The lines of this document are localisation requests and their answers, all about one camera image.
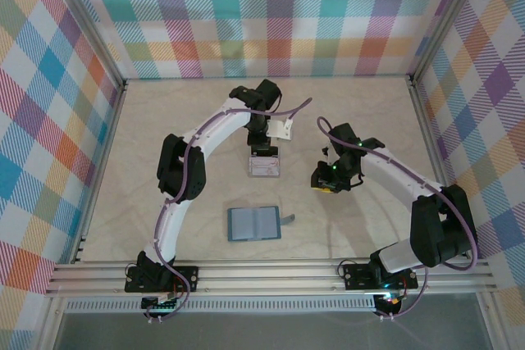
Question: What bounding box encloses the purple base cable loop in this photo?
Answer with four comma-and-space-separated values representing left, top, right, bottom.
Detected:
143, 270, 192, 325
376, 270, 430, 323

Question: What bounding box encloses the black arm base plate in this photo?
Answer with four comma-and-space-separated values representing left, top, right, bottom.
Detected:
124, 266, 200, 294
342, 262, 419, 292

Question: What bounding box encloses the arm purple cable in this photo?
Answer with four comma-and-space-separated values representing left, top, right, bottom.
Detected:
317, 116, 480, 271
155, 98, 313, 273

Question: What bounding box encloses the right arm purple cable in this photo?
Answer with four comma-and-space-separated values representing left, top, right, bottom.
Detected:
317, 116, 480, 271

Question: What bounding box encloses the aluminium frame leg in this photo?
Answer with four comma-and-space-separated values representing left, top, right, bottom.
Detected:
34, 296, 66, 350
477, 292, 509, 350

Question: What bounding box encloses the green lit controller board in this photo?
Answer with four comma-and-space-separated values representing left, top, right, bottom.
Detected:
141, 290, 181, 312

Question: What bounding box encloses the aluminium mounting rail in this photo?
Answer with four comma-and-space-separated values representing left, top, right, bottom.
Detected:
44, 259, 500, 298

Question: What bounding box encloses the aluminium frame post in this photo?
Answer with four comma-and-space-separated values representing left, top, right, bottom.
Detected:
40, 0, 129, 89
408, 0, 491, 87

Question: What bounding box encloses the slotted grey cable duct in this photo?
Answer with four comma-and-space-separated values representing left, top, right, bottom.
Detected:
65, 298, 378, 313

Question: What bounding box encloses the blue card holder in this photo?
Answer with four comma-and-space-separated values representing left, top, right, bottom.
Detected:
226, 204, 296, 243

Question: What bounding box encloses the aluminium table side rail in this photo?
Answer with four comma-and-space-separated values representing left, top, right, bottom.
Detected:
69, 79, 129, 265
408, 75, 473, 259

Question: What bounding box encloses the orange lit controller board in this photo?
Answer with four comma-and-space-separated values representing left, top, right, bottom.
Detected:
375, 290, 407, 310

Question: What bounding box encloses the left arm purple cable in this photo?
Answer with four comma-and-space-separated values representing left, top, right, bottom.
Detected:
155, 98, 313, 273

